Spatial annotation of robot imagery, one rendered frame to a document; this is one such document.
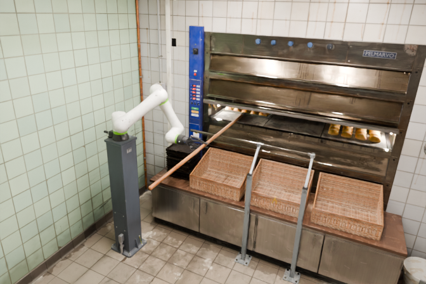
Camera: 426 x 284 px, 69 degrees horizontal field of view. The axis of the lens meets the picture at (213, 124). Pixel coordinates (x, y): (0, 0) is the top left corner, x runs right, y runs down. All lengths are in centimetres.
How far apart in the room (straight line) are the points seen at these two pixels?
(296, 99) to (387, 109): 77
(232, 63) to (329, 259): 202
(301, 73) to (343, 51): 39
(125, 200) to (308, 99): 194
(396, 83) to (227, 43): 154
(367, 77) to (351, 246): 144
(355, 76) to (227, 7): 133
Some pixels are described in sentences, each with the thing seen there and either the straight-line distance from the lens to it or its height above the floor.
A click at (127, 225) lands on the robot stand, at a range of 324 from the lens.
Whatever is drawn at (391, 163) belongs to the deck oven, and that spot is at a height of 107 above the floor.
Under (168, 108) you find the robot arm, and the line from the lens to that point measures 285.
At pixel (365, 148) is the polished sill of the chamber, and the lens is 316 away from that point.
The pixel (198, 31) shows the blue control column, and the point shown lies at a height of 210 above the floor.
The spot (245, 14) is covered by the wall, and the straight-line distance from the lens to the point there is 312.
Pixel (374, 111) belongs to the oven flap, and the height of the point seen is 152.
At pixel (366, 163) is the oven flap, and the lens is 322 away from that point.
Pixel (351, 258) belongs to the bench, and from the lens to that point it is 309.
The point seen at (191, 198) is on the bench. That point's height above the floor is 49.
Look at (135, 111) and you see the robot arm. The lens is 264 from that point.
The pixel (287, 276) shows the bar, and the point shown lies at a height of 1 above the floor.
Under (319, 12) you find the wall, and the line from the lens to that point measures 296.
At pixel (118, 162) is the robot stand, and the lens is 291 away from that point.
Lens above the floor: 231
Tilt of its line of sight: 20 degrees down
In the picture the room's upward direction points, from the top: 2 degrees clockwise
